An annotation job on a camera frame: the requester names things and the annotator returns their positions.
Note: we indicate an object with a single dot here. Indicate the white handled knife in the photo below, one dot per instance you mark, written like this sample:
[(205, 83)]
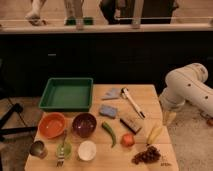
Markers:
[(128, 96)]

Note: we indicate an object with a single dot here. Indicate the yellow banana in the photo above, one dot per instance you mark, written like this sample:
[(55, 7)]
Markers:
[(154, 133)]

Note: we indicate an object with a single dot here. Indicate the blue sponge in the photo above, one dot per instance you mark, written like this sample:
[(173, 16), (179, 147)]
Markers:
[(108, 111)]

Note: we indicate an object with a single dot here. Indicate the red tomato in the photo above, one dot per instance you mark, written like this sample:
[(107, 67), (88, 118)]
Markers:
[(127, 140)]

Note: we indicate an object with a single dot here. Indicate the bunch of dark grapes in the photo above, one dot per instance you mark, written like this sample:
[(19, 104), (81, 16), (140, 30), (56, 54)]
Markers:
[(151, 155)]

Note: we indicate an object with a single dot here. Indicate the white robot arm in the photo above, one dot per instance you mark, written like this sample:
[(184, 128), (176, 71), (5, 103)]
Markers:
[(186, 84)]

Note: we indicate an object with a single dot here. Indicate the grey folded cloth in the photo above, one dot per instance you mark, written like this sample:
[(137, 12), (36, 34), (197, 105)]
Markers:
[(113, 93)]

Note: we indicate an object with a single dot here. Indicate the orange bowl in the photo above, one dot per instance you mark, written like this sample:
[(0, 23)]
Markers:
[(52, 125)]

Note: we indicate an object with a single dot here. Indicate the metal cup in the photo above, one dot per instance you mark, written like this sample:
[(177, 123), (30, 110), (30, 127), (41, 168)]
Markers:
[(38, 149)]

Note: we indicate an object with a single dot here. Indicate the silver fork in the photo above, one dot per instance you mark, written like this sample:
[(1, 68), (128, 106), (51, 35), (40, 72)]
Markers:
[(61, 155)]

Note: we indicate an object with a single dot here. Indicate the green small plate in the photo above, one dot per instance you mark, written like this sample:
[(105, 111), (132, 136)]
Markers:
[(66, 148)]

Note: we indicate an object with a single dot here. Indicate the purple bowl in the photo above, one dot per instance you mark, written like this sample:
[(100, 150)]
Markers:
[(84, 125)]

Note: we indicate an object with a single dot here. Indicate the green chili pepper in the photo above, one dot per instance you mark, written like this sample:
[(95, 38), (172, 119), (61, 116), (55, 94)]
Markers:
[(110, 131)]

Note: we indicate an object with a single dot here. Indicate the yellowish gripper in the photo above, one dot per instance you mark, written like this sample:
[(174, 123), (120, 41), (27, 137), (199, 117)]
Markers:
[(168, 117)]

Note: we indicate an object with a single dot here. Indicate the green plastic tray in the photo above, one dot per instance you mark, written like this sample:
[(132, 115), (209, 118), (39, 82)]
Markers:
[(67, 95)]

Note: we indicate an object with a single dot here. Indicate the black tripod stand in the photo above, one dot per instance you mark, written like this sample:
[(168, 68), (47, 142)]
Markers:
[(12, 122)]

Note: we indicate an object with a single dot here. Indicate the wooden scrub brush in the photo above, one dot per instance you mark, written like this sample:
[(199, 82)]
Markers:
[(131, 124)]

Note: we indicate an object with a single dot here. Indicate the white small bowl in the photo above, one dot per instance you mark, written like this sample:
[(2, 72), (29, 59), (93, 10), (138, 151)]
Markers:
[(87, 150)]

